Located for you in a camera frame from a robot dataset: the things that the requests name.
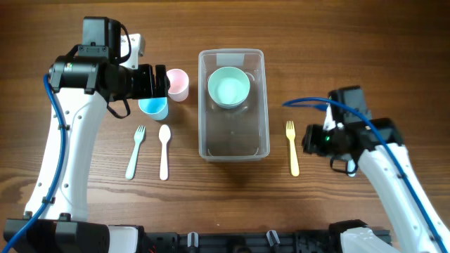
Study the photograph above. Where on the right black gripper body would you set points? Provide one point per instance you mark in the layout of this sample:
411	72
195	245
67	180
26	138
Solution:
309	139

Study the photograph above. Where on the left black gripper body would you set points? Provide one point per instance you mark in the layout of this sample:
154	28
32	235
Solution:
150	81

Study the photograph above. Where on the pink plastic cup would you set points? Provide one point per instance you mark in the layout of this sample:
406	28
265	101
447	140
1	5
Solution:
179	85

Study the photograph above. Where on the blue plastic cup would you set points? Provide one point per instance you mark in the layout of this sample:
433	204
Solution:
156	108

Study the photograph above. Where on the cream plastic spoon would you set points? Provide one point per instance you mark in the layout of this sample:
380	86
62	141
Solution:
164	136

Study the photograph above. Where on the yellow plastic fork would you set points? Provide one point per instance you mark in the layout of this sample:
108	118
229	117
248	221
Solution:
290	134

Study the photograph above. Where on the mint green plastic fork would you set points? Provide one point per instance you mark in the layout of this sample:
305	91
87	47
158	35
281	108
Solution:
139	136

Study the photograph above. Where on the green plastic bowl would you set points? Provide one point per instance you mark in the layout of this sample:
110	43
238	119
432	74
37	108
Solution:
228	85

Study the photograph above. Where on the light blue plastic fork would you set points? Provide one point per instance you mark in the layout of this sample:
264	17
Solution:
351	168

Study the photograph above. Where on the blue plastic bowl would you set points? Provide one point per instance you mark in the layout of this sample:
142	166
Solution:
229	106

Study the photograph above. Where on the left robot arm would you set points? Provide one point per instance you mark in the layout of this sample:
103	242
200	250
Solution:
81	85

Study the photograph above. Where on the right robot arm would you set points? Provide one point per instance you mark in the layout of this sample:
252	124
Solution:
376	148

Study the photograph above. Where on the clear plastic container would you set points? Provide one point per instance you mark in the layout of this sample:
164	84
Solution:
240	134

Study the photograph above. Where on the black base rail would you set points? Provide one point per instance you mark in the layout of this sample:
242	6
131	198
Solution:
300	241

